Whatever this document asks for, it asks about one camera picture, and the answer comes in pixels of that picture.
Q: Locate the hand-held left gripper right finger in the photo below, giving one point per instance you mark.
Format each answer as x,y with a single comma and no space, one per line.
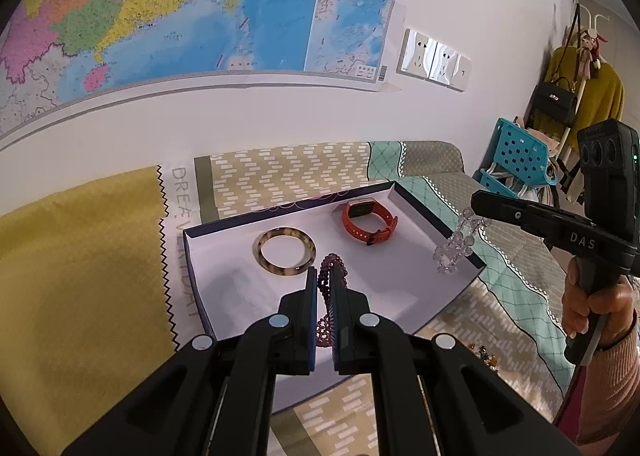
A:
340,308

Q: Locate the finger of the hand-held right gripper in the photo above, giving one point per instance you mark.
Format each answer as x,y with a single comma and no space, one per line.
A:
500,207

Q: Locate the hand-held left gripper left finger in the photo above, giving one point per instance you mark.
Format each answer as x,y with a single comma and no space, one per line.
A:
312,301

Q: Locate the white shallow cardboard box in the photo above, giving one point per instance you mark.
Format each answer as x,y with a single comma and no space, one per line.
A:
400,276

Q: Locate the person's right forearm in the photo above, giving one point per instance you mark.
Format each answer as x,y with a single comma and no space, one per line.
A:
610,386

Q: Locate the person's right hand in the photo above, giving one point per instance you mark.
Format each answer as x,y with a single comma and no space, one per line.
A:
617,306

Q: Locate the tortoiseshell bangle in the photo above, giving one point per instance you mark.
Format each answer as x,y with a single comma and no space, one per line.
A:
282,272

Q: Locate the blue plastic chair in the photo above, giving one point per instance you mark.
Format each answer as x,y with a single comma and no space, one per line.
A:
520,149

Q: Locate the yellow garment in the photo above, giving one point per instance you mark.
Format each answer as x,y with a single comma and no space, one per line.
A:
602,94

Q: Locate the black handbag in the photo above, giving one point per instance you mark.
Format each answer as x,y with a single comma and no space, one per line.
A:
555,104

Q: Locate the orange smart watch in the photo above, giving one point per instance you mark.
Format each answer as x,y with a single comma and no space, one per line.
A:
360,208

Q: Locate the small plush toy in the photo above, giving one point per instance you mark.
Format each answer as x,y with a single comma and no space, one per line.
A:
590,49

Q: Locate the clear tape strip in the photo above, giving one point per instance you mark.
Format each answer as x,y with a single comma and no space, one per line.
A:
392,87

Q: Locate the white coat rack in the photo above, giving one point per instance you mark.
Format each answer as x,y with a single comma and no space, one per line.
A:
592,19

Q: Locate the printed patchwork bed sheet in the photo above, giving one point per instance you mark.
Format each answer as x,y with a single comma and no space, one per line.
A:
75,261

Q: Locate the white wall socket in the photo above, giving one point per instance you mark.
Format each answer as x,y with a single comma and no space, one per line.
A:
415,54
442,64

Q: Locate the colourful wall map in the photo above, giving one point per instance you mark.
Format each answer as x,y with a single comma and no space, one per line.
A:
200,11

